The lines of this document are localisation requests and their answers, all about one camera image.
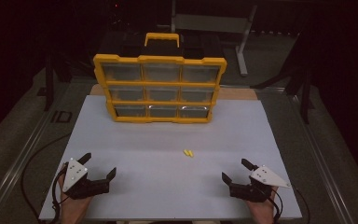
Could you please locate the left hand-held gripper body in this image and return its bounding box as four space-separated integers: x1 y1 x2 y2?
61 158 110 201

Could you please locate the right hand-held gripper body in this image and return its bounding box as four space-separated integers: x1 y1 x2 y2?
229 164 292 203

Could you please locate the clear plastic drawer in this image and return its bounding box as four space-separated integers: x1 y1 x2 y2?
108 86 145 102

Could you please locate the yellow and black drawer organizer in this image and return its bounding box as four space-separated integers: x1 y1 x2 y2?
92 32 227 124

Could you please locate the person's right hand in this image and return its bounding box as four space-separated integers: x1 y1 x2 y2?
245 187 279 224

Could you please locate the person's left hand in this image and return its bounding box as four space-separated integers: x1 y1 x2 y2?
59 174 92 224

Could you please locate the white table mat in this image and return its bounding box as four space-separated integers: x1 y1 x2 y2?
38 94 303 222

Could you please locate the black stand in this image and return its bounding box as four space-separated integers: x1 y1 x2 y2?
43 50 73 112
251 31 315 125

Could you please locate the grey metal stand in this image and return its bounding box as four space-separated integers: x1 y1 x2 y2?
171 0 258 77

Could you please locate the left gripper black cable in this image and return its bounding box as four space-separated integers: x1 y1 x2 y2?
21 133 73 224

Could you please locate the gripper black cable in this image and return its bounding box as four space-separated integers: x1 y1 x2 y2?
21 133 73 224
271 186 311 224

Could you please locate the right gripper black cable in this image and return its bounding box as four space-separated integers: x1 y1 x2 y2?
271 186 311 224

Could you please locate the aluminium frame rail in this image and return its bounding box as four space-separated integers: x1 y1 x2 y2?
0 78 87 224
287 92 355 224

